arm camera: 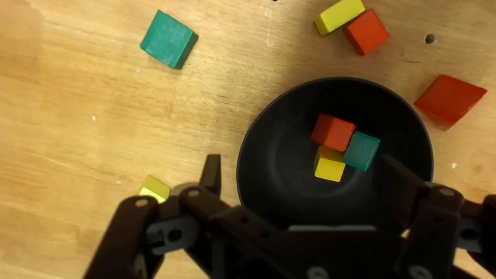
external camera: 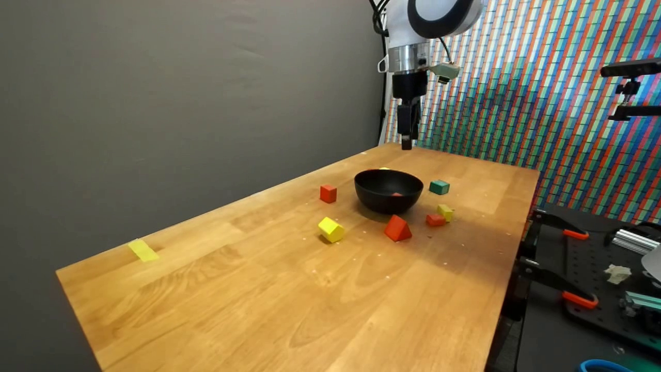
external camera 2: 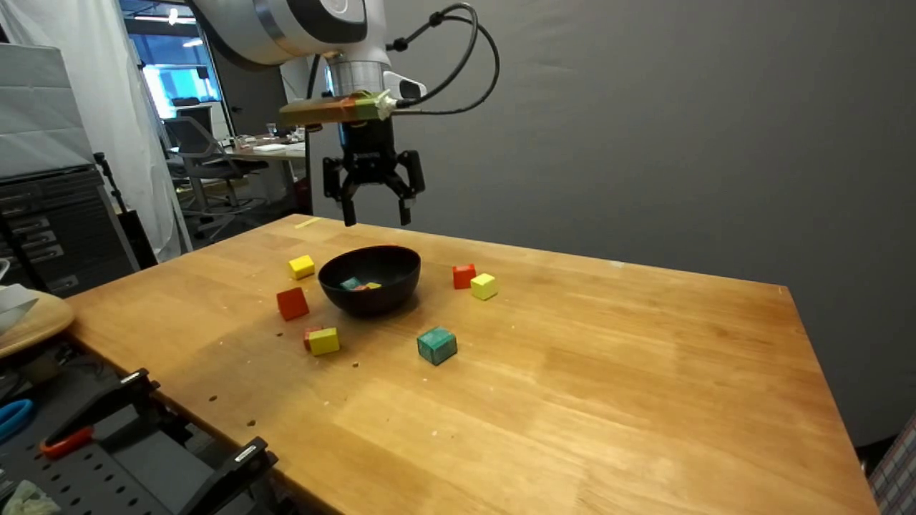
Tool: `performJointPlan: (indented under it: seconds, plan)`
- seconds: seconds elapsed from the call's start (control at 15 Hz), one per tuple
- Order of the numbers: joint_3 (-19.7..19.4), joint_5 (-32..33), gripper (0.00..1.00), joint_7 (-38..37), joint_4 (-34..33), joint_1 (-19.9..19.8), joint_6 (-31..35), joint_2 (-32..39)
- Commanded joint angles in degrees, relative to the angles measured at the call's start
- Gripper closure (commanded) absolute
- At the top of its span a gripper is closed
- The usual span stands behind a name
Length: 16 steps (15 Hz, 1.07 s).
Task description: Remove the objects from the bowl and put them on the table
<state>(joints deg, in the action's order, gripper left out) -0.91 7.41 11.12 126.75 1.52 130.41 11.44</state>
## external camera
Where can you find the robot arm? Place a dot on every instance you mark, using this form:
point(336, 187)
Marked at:
point(408, 20)

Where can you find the red triangular prism block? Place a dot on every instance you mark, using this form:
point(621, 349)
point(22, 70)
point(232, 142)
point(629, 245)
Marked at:
point(397, 230)

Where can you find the green cube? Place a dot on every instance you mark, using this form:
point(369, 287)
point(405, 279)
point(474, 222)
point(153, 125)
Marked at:
point(439, 187)

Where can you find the small flat red block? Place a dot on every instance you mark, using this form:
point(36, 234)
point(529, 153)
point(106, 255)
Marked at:
point(435, 220)

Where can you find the yellow tape strip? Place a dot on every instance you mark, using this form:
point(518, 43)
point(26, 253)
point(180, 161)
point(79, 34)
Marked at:
point(143, 250)

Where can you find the black clamp with orange tips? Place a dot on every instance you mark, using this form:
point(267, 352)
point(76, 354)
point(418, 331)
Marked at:
point(552, 281)
point(555, 223)

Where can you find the small yellow block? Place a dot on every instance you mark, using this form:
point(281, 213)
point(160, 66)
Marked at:
point(445, 212)

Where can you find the black bowl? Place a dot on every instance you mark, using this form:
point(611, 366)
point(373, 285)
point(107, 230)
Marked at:
point(387, 199)

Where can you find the blue round object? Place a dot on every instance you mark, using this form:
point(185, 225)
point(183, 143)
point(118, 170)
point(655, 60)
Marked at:
point(604, 366)

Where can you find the camera on mount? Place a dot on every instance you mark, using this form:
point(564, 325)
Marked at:
point(630, 70)

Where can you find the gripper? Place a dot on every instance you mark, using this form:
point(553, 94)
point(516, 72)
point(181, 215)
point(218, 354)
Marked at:
point(409, 85)

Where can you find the multicoloured patterned backdrop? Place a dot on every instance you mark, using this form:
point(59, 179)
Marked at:
point(542, 103)

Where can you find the short aluminium extrusion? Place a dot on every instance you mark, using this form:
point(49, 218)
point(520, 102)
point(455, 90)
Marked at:
point(643, 301)

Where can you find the large yellow block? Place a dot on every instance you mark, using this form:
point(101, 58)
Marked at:
point(330, 230)

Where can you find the crumpled white paper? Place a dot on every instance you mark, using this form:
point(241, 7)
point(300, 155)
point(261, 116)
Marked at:
point(617, 273)

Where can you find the white rounded object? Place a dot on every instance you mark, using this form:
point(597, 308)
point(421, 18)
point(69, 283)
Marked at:
point(653, 263)

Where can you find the silver aluminium extrusion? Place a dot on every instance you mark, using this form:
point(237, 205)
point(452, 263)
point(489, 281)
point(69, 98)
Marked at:
point(635, 241)

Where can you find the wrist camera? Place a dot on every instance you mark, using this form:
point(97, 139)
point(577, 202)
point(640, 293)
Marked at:
point(444, 71)

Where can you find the red cube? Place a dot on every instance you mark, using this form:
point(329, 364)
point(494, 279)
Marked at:
point(328, 194)

